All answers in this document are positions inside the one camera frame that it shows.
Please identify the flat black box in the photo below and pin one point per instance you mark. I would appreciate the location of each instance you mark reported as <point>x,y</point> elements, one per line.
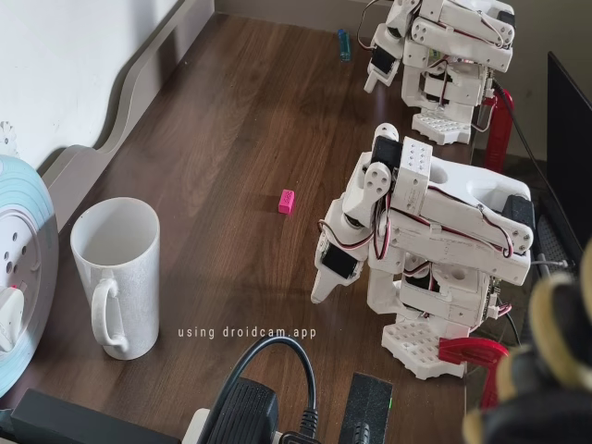
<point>69,421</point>

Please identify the black monitor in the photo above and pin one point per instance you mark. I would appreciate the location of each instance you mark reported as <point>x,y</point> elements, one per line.
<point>571,139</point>

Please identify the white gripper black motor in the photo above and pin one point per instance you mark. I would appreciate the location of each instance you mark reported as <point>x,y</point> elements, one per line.
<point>334,266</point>

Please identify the white power strip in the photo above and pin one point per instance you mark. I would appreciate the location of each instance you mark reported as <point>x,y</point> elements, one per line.
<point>199,423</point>

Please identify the white ceramic mug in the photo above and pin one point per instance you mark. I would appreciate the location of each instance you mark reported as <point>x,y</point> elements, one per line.
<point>125,296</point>

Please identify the small pink cube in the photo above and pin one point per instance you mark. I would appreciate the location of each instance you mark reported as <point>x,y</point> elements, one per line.
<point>286,202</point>

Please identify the blue lighter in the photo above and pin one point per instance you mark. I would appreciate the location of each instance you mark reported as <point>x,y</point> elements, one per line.
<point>344,46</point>

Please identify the grey wavy furniture moulding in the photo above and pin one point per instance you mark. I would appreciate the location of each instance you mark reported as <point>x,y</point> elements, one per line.
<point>139,69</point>

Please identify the red table clamp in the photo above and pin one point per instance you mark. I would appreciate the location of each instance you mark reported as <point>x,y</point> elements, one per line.
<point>499,134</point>
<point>472,353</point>

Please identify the black mesh object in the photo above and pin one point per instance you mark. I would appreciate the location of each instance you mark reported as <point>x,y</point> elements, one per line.
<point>552,240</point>

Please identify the white gear-shaped ornament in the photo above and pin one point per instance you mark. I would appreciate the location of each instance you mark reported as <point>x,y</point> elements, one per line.
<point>5,136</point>

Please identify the white 3D-printed follower arm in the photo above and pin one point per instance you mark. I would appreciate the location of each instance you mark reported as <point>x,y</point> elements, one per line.
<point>462,222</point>

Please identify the blurred black yellow object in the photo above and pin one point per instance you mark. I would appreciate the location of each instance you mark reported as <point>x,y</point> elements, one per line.
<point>555,347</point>

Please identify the black ribbed power adapter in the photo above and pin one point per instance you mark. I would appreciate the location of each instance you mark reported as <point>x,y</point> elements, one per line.
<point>245,407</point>

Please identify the black power brick green LED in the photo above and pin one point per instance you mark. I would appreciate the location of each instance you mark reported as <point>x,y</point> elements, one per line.
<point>367,402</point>

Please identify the white 3D-printed leader arm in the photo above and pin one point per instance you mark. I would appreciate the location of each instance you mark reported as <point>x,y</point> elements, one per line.
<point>458,51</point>

